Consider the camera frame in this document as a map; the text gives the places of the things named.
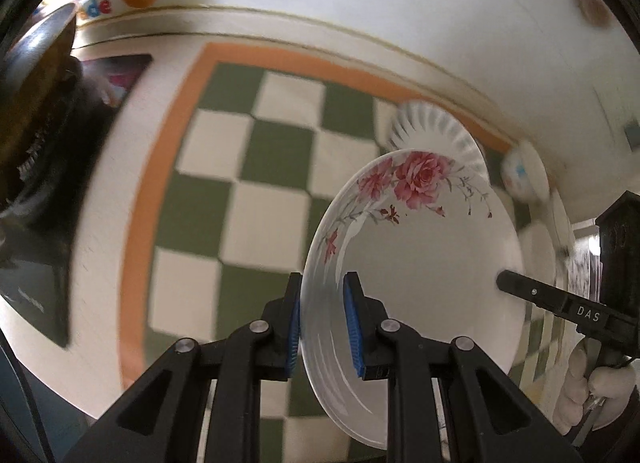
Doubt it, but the person's right hand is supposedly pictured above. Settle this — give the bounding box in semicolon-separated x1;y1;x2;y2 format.
555;338;638;436

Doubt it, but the white bowl with blue print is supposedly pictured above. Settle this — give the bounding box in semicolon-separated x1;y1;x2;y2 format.
500;140;551;204

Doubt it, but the metal wok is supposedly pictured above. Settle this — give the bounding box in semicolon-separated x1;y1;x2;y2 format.
0;2;81;204

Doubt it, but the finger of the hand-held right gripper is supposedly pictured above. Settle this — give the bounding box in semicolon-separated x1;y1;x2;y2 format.
496;270;632;342

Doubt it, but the plain white plate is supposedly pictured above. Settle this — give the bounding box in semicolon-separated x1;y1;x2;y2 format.
517;223;558;289

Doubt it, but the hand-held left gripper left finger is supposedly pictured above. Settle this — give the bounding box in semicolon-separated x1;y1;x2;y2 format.
62;272;303;463

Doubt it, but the black stove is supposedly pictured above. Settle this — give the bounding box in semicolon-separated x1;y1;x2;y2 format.
0;53;153;349

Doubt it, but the rose print white plate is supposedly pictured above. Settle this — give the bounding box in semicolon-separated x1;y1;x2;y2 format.
300;148;526;451

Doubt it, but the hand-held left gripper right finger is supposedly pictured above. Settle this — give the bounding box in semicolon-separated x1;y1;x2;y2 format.
343;271;583;463

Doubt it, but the green white checkered mat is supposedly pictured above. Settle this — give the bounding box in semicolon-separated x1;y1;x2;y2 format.
117;40;571;463

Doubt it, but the white fluted plate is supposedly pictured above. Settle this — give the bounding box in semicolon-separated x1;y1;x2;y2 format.
382;100;488;184

